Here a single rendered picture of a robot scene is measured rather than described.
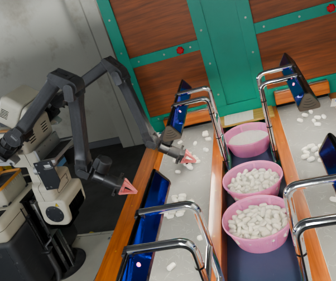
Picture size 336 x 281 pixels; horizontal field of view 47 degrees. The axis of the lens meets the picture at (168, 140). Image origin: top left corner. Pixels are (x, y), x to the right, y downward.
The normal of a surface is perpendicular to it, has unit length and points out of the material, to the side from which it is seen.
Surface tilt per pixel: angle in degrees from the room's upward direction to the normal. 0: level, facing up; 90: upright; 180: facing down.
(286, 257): 0
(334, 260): 0
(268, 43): 90
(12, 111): 90
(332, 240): 0
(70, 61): 90
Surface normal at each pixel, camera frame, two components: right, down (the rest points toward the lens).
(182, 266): -0.29, -0.87
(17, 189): 0.94, -0.15
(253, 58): -0.13, 0.45
